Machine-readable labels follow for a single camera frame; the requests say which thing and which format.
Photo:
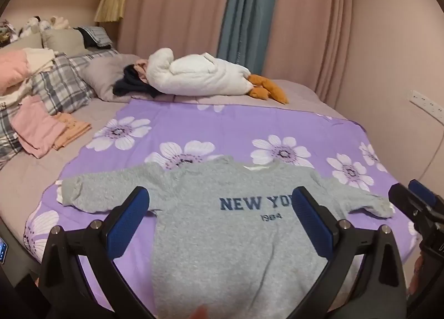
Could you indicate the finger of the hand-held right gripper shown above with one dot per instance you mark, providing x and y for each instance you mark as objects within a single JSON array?
[
  {"x": 425, "y": 194},
  {"x": 407, "y": 202}
]

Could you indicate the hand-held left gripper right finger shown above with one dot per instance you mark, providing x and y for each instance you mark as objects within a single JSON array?
[{"x": 312, "y": 221}]

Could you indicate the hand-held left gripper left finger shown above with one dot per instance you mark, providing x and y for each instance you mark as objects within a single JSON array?
[{"x": 126, "y": 221}]

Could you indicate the grey sweatshirt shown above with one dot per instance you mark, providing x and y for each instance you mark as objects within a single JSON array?
[{"x": 225, "y": 253}]

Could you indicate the folded orange garment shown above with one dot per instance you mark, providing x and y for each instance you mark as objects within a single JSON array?
[{"x": 73, "y": 130}]

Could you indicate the purple floral blanket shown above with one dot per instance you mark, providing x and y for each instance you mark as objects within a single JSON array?
[{"x": 208, "y": 124}]

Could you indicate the phone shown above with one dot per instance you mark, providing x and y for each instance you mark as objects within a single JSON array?
[{"x": 2, "y": 251}]

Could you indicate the folded pink garment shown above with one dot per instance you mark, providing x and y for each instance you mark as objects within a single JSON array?
[{"x": 36, "y": 128}]

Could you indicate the dark cloth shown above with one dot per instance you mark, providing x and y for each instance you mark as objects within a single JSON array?
[{"x": 128, "y": 86}]

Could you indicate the plaid grey quilt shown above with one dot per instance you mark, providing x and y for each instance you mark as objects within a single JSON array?
[{"x": 62, "y": 86}]

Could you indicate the mauve pillow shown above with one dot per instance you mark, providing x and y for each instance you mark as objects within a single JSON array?
[{"x": 104, "y": 72}]

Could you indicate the white goose plush toy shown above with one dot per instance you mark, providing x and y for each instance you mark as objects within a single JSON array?
[{"x": 208, "y": 76}]

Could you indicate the pink blanket pile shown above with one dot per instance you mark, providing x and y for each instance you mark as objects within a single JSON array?
[{"x": 40, "y": 58}]

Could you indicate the small plaid cushion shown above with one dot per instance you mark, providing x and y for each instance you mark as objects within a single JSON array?
[{"x": 99, "y": 36}]

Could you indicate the pink folded blanket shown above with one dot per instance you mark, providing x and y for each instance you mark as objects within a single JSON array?
[{"x": 12, "y": 69}]

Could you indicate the beige cushion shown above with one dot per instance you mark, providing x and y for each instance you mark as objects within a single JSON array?
[{"x": 64, "y": 41}]

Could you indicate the pink curtain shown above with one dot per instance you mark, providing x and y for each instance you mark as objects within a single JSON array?
[
  {"x": 312, "y": 20},
  {"x": 173, "y": 3}
]

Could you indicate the beige plush toy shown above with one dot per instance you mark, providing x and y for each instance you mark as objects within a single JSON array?
[{"x": 59, "y": 22}]

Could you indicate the yellow short curtain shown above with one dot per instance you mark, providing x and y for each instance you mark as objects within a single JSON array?
[{"x": 111, "y": 3}]

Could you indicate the blue curtain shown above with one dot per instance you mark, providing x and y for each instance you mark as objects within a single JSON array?
[{"x": 248, "y": 10}]

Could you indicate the white wall power strip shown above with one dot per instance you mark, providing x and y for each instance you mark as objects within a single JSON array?
[{"x": 426, "y": 101}]

